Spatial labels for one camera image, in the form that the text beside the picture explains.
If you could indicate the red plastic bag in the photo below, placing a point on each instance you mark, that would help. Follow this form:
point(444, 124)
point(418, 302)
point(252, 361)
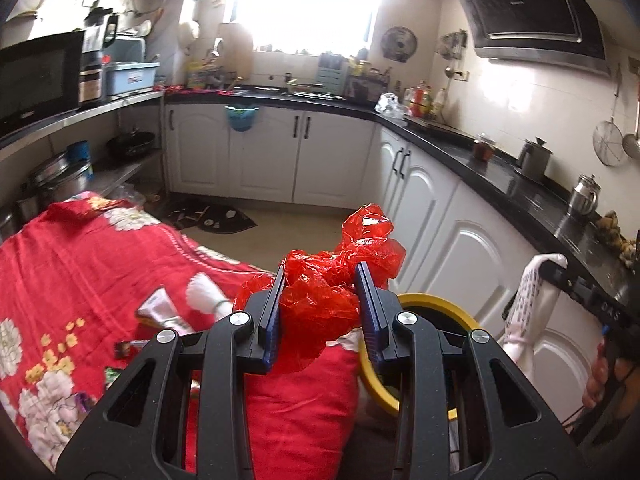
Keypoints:
point(320, 300)

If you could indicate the steel oil pot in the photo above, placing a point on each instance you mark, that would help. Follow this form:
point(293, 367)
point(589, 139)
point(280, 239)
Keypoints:
point(534, 160)

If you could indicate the red floral blanket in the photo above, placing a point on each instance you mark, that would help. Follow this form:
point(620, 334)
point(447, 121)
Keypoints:
point(75, 270)

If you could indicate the bright window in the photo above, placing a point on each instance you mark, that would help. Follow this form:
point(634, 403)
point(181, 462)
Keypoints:
point(310, 5)

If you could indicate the yellow-rimmed bin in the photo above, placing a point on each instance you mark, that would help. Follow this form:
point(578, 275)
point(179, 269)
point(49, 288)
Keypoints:
point(435, 302)

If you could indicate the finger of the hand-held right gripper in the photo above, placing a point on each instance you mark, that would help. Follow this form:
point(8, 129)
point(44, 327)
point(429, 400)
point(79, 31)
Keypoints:
point(556, 266)

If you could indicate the red condiment bottles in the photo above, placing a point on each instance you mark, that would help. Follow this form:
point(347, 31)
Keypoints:
point(422, 100)

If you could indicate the steel stock pot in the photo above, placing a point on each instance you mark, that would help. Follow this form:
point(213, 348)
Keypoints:
point(62, 177)

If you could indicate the purple candy wrapper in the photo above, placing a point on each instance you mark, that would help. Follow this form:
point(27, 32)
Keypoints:
point(85, 402)

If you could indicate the black range hood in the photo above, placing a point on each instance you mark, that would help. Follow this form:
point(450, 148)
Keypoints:
point(530, 10)

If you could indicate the white cabinet under window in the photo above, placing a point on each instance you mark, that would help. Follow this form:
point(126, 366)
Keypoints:
point(270, 160)

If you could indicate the black microwave oven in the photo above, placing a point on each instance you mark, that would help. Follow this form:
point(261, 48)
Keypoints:
point(37, 80)

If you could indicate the dark floor mat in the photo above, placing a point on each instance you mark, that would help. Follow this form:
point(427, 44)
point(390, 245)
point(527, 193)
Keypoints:
point(215, 217)

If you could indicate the person's right hand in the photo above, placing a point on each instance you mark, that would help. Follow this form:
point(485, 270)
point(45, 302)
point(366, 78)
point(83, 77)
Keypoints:
point(597, 375)

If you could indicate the wall utensil rack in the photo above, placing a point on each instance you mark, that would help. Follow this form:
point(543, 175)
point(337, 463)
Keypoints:
point(454, 44)

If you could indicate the dark chocolate bar wrapper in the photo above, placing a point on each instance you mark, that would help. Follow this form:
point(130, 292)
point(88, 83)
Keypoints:
point(127, 348)

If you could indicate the white cabinet under stove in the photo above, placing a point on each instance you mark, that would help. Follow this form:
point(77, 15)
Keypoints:
point(475, 240)

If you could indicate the clear plastic bag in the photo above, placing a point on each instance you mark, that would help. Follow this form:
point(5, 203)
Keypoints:
point(390, 106)

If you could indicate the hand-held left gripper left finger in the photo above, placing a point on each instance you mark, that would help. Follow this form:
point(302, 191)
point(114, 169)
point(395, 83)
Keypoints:
point(272, 310)

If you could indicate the white printed plastic bag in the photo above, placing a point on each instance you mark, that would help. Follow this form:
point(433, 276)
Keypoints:
point(530, 305)

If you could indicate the steel blender with black jug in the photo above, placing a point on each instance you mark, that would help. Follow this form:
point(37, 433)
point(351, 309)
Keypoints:
point(95, 60)

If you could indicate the teal utensil organiser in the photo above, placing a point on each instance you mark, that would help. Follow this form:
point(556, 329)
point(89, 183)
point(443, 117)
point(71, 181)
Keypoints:
point(331, 74)

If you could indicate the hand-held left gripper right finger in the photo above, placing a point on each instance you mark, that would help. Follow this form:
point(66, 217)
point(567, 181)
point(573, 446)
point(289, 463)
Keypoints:
point(369, 310)

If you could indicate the black wok pan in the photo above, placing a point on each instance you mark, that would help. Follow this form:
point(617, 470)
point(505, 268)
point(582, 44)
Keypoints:
point(131, 142)

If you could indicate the red glass jar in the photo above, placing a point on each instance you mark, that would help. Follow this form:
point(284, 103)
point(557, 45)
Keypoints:
point(484, 150)

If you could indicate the steel kettle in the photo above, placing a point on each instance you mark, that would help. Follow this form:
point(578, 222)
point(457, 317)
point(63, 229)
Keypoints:
point(583, 197)

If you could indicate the pile of ginger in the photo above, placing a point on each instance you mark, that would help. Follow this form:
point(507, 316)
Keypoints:
point(617, 237)

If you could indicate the steel ladle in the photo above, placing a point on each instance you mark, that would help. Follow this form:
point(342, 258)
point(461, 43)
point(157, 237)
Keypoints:
point(631, 142)

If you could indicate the steel kitchen shelf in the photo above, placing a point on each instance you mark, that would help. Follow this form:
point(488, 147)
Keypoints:
point(100, 110)

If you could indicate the silver squeeze tube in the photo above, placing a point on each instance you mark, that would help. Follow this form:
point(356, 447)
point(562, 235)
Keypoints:
point(160, 307)

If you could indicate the round wall exhaust fan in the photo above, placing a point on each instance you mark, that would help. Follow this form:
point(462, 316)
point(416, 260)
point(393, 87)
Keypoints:
point(398, 44)

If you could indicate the blue tin can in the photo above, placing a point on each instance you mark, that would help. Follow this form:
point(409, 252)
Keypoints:
point(80, 152)

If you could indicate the blue hanging bin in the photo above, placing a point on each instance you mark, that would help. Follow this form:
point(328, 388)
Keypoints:
point(242, 119)

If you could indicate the beige cutting board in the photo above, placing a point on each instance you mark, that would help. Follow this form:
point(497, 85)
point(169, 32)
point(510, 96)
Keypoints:
point(237, 50)

